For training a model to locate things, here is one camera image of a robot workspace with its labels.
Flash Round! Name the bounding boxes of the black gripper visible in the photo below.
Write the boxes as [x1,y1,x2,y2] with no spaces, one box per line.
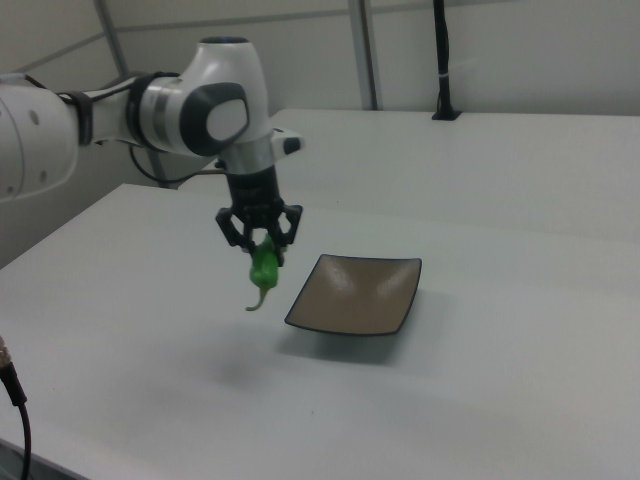
[215,166,305,269]

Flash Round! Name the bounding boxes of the green chili pepper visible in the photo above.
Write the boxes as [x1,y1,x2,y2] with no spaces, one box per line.
[245,234,281,313]

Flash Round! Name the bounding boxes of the square brown ceramic plate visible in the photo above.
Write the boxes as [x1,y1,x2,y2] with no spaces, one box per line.
[283,253,423,339]

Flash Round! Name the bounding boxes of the black pole with base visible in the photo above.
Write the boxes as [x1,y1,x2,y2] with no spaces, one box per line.
[430,0,463,123]

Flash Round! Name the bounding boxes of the black cable with connector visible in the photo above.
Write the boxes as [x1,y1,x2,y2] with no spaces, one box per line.
[0,335,34,480]

